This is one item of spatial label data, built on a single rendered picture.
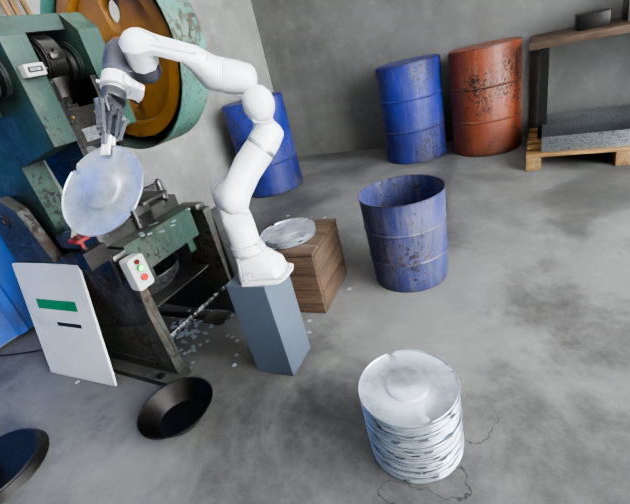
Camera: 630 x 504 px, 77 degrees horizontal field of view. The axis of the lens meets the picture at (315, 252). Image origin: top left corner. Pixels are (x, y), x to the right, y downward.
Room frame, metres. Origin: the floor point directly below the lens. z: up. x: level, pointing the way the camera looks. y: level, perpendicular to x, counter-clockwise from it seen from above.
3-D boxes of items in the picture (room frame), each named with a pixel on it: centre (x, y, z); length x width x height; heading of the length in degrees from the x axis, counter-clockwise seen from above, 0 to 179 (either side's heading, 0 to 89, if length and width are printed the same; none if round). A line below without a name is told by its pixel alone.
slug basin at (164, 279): (1.81, 0.84, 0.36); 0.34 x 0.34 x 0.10
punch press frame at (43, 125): (1.89, 0.96, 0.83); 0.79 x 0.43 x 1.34; 57
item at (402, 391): (0.85, -0.17, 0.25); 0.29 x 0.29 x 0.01
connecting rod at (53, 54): (1.81, 0.84, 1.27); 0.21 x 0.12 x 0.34; 57
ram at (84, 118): (1.79, 0.80, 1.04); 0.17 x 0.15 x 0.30; 57
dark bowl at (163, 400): (1.20, 0.68, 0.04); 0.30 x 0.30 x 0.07
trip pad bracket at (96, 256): (1.42, 0.81, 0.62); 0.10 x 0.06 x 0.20; 147
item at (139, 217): (1.72, 0.69, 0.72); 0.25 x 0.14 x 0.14; 57
